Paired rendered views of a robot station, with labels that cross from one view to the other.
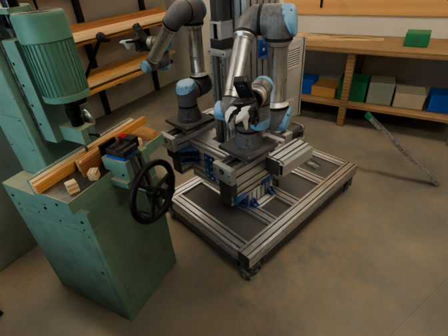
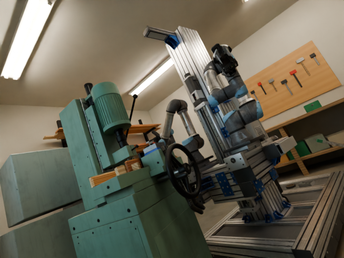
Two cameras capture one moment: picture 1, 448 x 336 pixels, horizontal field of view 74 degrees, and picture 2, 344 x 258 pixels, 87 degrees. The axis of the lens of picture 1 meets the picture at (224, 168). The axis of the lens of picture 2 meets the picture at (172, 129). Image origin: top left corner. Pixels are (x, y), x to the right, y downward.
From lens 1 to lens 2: 83 cm
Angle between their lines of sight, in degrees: 46
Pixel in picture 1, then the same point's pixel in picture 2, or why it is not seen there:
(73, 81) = (121, 113)
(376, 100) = (318, 148)
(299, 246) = not seen: outside the picture
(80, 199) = (126, 177)
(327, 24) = not seen: hidden behind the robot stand
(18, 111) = (88, 148)
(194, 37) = (185, 115)
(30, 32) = (100, 89)
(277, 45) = not seen: hidden behind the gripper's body
